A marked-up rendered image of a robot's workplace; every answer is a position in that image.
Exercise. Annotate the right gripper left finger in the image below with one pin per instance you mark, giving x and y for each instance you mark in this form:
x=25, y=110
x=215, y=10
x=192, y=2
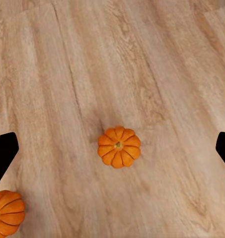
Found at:
x=8, y=149

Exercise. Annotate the pumpkin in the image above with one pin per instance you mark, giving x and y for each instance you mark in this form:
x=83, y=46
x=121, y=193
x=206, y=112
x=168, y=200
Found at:
x=119, y=147
x=11, y=212

